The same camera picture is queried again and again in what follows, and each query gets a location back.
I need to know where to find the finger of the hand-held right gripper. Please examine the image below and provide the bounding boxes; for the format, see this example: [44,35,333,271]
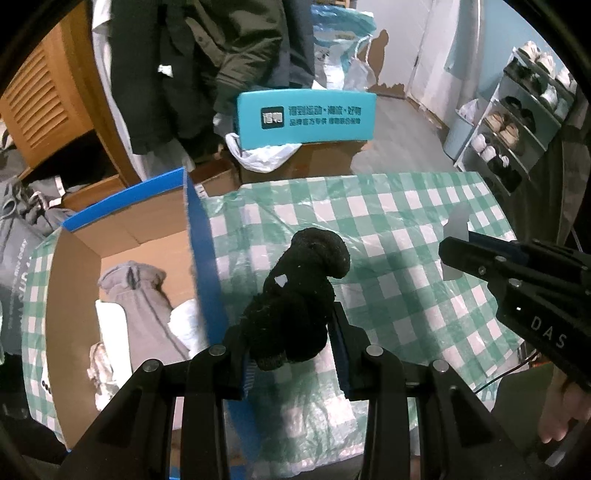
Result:
[438,236,509,283]
[468,231,532,260]

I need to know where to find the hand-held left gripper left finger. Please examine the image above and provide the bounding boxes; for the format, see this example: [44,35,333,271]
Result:
[60,318,256,480]

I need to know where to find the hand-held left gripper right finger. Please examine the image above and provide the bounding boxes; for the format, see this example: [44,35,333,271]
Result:
[329,302,527,480]

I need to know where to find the plastic white cloth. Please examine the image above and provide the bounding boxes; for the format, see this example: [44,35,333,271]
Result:
[167,298,209,354]

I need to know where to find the black sock bundle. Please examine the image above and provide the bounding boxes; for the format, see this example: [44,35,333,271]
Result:
[240,227,352,373]

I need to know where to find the grey sock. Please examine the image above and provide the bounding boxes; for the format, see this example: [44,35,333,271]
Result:
[98,261,192,371]

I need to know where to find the blue cardboard box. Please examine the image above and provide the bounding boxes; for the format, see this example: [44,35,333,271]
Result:
[28,167,230,455]

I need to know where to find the pale cloth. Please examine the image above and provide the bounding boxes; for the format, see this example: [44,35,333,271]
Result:
[95,300,131,370]

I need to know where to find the plastic patterned cloth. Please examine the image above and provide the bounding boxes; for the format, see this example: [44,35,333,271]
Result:
[87,342,125,412]

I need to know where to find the person's right hand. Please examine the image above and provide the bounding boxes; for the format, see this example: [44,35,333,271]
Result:
[538,369,581,443]

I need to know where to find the green checked tablecloth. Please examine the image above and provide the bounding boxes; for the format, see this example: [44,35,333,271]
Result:
[21,172,523,480]

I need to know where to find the pale blue bin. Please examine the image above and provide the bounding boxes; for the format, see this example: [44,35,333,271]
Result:
[443,111,476,161]

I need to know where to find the shoe rack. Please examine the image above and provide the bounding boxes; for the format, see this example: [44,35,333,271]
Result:
[455,45,581,197]

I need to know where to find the crumpled white bag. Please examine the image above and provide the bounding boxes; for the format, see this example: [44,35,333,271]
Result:
[459,99,493,126]

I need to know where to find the brown cardboard box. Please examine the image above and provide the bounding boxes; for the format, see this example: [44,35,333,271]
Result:
[238,138,371,186]

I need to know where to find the flat brown cardboard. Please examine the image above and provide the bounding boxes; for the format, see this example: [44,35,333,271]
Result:
[185,161,242,200]

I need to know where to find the white door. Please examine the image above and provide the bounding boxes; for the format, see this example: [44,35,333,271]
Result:
[406,0,482,126]

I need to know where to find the teal printed box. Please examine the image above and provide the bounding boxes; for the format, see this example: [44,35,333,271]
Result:
[235,90,378,151]

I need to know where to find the blue and white plastic bag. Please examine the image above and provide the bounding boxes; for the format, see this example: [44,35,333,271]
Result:
[311,4,389,92]

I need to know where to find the dark hanging jacket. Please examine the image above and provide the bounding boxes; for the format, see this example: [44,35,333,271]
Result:
[110,0,315,158]

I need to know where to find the wooden cabinet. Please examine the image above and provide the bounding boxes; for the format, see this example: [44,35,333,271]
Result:
[0,18,140,186]

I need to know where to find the black cable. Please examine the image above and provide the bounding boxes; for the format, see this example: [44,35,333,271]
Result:
[475,351,539,394]

